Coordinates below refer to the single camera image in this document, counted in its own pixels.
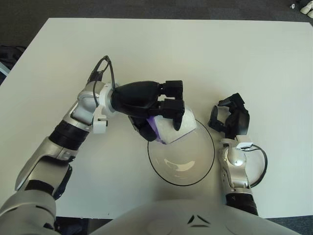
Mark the grey robot torso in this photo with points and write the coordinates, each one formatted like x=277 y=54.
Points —
x=159 y=220

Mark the purple tissue paper pack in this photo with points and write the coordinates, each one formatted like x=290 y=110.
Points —
x=166 y=129

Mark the white panel with blue edge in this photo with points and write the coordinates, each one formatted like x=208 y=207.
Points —
x=4 y=69

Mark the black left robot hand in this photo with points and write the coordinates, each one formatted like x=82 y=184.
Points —
x=137 y=98

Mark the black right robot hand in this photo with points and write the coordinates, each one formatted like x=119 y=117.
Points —
x=240 y=122

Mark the white robot foot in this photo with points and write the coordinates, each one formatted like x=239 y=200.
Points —
x=305 y=9
x=310 y=14

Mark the black bag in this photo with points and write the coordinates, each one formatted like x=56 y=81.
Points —
x=9 y=55

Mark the white plate with black rim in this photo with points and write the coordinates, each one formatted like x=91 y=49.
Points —
x=181 y=156

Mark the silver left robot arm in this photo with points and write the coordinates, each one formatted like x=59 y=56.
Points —
x=44 y=151

